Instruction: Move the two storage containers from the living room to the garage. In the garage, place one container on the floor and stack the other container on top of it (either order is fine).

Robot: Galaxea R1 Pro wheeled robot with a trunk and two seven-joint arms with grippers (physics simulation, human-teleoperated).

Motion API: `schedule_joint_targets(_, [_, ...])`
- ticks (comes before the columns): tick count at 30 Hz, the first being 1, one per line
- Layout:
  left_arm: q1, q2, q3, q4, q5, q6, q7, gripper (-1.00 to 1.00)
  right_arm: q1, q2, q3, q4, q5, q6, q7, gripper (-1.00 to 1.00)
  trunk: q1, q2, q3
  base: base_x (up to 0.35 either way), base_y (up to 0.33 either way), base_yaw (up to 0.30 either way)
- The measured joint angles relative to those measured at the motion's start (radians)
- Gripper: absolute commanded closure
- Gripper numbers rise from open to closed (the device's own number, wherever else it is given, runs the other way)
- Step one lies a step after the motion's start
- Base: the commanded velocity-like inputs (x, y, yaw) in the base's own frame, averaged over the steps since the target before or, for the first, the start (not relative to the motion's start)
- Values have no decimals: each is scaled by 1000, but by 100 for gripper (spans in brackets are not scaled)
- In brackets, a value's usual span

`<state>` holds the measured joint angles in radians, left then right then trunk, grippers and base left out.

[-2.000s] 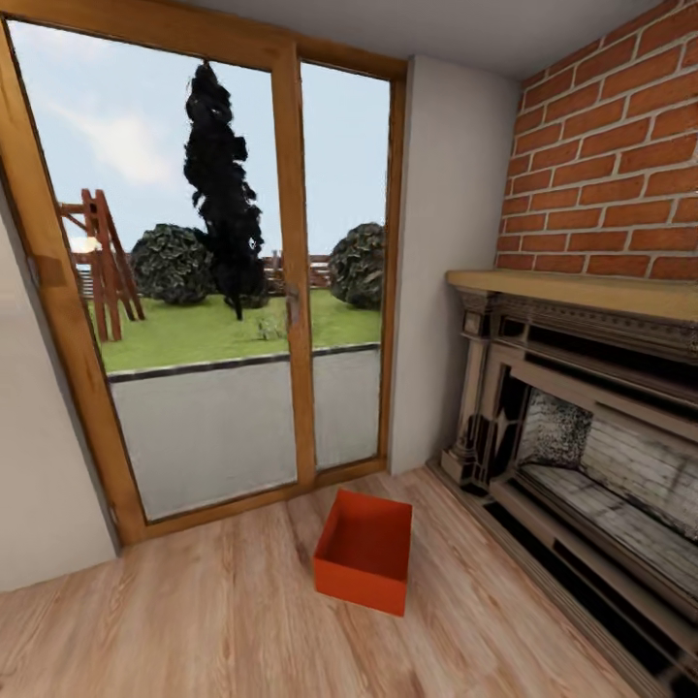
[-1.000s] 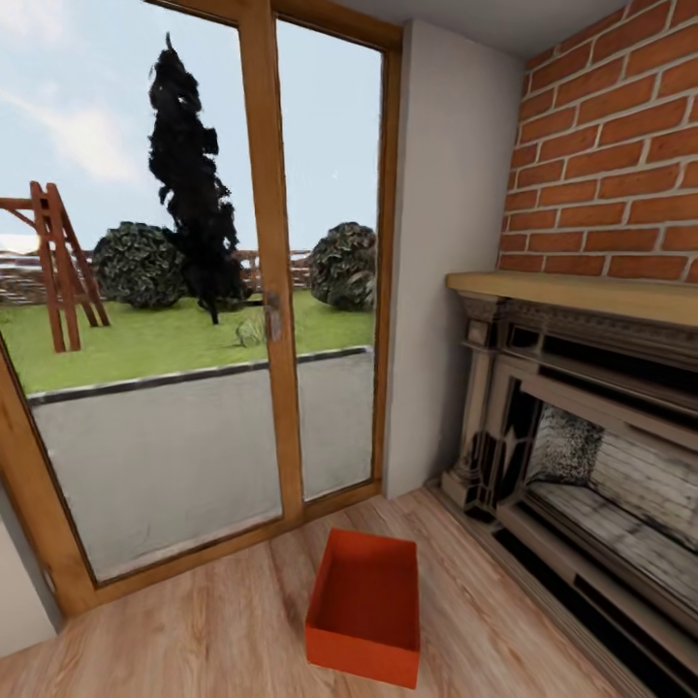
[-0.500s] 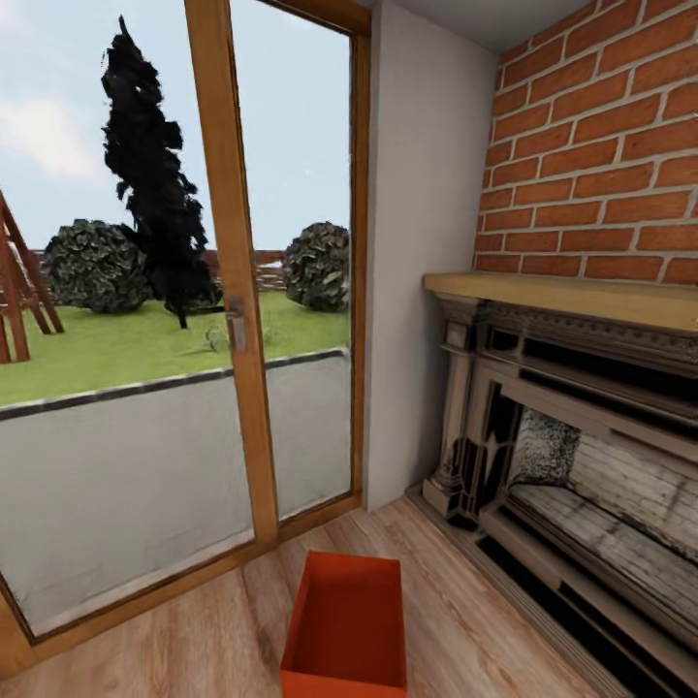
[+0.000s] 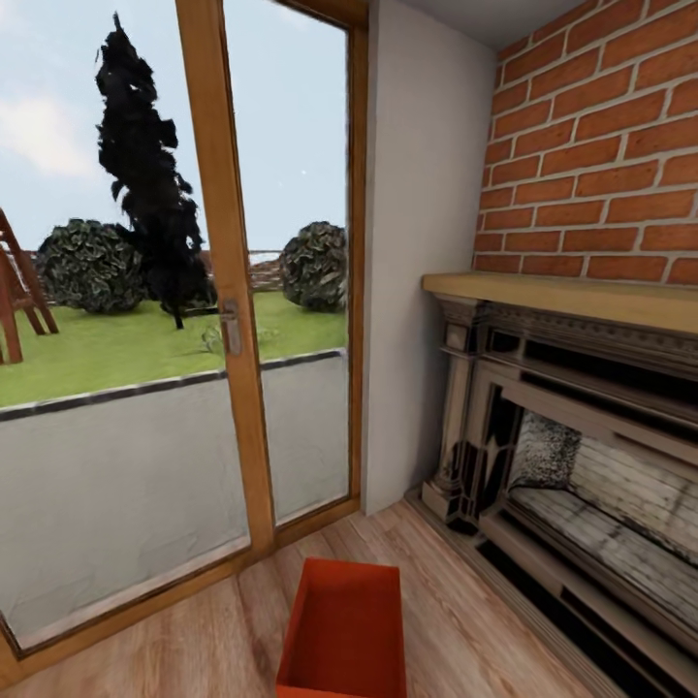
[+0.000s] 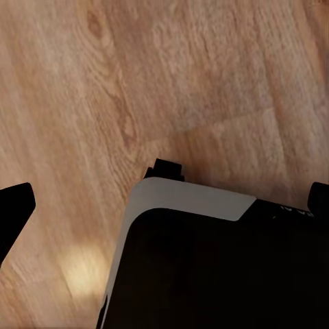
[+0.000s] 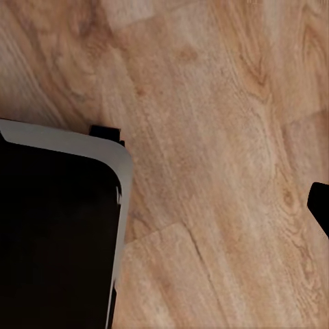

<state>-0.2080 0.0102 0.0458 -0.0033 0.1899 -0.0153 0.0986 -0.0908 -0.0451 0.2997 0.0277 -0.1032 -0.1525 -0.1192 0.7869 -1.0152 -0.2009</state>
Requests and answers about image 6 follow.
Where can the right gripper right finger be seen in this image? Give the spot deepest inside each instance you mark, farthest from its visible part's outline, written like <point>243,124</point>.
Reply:
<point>318,203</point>

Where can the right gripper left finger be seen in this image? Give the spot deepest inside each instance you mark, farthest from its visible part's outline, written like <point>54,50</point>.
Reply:
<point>17,203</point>

